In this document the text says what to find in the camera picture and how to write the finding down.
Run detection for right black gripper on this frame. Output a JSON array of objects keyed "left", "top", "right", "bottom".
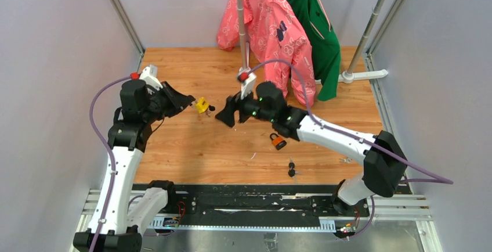
[{"left": 215, "top": 84, "right": 276, "bottom": 129}]

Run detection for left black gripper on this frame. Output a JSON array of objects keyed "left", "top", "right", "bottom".
[{"left": 143, "top": 81, "right": 194, "bottom": 124}]

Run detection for yellow-lock keys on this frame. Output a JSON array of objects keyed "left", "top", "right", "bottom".
[{"left": 205, "top": 105, "right": 215, "bottom": 117}]

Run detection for yellow padlock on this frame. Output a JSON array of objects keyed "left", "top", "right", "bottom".
[{"left": 190, "top": 97, "right": 209, "bottom": 114}]

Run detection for orange padlock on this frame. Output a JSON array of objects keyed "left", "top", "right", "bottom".
[{"left": 269, "top": 133, "right": 287, "bottom": 150}]

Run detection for black orange-lock keys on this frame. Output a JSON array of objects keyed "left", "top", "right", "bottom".
[{"left": 288, "top": 157, "right": 302, "bottom": 184}]

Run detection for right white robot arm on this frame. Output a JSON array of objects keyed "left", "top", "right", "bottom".
[{"left": 215, "top": 82, "right": 407, "bottom": 216}]

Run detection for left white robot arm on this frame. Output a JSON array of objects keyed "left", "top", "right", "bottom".
[{"left": 73, "top": 77, "right": 195, "bottom": 251}]

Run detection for pink patterned jacket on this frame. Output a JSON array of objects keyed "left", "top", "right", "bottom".
[{"left": 216, "top": 0, "right": 317, "bottom": 107}]

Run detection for white clothes rack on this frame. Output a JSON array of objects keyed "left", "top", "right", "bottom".
[{"left": 237, "top": 0, "right": 388, "bottom": 84}]

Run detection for green shirt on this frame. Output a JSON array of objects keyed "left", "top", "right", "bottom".
[{"left": 287, "top": 0, "right": 341, "bottom": 101}]

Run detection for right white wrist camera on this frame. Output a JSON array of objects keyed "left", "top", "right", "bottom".
[{"left": 238, "top": 72, "right": 256, "bottom": 99}]

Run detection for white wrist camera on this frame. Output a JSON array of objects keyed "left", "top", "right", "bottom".
[
  {"left": 139, "top": 64, "right": 163, "bottom": 91},
  {"left": 238, "top": 72, "right": 256, "bottom": 99}
]

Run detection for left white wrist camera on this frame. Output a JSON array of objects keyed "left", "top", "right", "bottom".
[{"left": 139, "top": 64, "right": 163, "bottom": 91}]

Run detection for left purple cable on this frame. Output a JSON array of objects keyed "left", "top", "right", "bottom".
[{"left": 87, "top": 72, "right": 140, "bottom": 252}]

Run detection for purple cable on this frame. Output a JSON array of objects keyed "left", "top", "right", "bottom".
[
  {"left": 236, "top": 59, "right": 454, "bottom": 239},
  {"left": 87, "top": 72, "right": 140, "bottom": 252}
]

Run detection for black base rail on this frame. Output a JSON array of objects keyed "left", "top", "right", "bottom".
[{"left": 88, "top": 183, "right": 397, "bottom": 239}]

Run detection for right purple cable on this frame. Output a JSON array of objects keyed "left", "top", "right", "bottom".
[{"left": 236, "top": 59, "right": 454, "bottom": 239}]

